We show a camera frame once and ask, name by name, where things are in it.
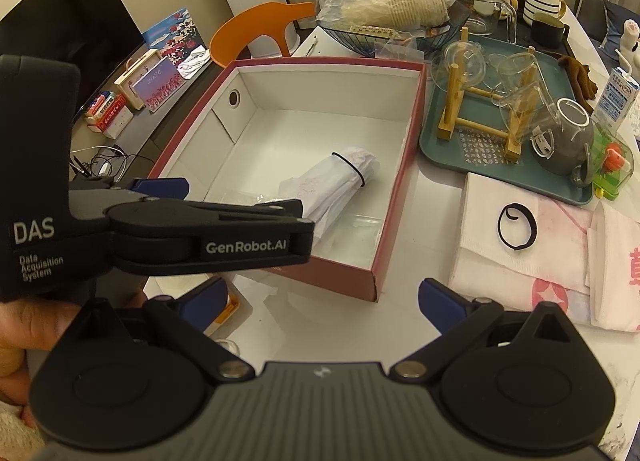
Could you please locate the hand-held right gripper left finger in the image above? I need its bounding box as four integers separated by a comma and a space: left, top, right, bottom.
75, 277, 253, 383

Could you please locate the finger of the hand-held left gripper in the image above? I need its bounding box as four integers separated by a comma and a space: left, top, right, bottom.
70, 176, 191, 206
106, 197, 306, 239

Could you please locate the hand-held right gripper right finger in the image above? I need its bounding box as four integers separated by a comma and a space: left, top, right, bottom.
390, 278, 576, 383

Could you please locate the white pink-print shopping bag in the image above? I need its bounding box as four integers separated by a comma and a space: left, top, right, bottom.
279, 145, 381, 248

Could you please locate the red cardboard box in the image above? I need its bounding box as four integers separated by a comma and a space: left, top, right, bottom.
146, 58, 428, 303

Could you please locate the thin black elastic ring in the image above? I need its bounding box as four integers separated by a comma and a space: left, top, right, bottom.
331, 153, 366, 188

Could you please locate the folded white pink bag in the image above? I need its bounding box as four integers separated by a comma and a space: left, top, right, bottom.
447, 173, 601, 327

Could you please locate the folded white bag red print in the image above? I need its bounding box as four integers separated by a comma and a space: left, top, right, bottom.
585, 201, 640, 332

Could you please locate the clear plastic bag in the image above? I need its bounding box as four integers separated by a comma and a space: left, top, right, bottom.
374, 33, 427, 62

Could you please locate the bag of paper cups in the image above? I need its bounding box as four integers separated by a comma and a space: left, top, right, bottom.
316, 0, 457, 34

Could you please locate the person's left hand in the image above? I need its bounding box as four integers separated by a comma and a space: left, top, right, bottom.
0, 288, 148, 392

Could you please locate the small orange white box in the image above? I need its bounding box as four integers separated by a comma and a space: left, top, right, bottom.
212, 291, 242, 339

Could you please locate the red white small box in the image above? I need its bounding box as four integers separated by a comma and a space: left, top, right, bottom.
84, 91, 136, 138

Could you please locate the wooden desk calendar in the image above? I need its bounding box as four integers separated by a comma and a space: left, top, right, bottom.
114, 48, 188, 114

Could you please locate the teal tray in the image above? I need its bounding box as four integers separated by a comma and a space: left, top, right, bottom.
419, 33, 598, 206

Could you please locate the black television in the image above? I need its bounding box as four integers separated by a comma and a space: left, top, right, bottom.
0, 0, 146, 126

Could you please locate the flower picture card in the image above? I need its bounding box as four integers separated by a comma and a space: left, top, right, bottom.
144, 7, 208, 62

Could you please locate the orange chair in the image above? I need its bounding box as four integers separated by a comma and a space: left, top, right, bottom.
208, 1, 329, 72

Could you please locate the white plastic bin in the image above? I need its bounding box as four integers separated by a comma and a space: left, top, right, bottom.
248, 18, 302, 60

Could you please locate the wooden cup rack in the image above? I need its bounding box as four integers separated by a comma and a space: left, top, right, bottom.
436, 26, 543, 165

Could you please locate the grey mug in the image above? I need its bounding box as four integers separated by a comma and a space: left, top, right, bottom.
536, 97, 597, 188

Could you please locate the clear glass cup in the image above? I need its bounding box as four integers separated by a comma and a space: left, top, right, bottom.
499, 81, 563, 144
486, 52, 537, 94
431, 40, 487, 92

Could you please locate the green orange toy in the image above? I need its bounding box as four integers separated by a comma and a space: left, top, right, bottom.
582, 131, 636, 202

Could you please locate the brown plush toy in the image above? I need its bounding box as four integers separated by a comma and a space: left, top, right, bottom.
556, 53, 599, 102

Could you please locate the glass pitcher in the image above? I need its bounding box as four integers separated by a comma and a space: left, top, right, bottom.
452, 0, 519, 45

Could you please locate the dark green mug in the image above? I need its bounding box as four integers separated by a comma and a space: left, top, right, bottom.
530, 12, 571, 50

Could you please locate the white striped mug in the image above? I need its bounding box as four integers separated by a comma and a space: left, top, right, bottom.
523, 0, 568, 26

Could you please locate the white cat plush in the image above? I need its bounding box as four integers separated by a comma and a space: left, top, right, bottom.
619, 18, 640, 56

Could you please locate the dark blue pillow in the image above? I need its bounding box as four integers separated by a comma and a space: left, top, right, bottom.
600, 0, 640, 49

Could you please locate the black cable bundle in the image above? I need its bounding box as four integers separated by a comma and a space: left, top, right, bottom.
70, 143, 153, 178

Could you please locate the black wire basket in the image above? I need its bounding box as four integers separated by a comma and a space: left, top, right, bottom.
317, 0, 453, 60

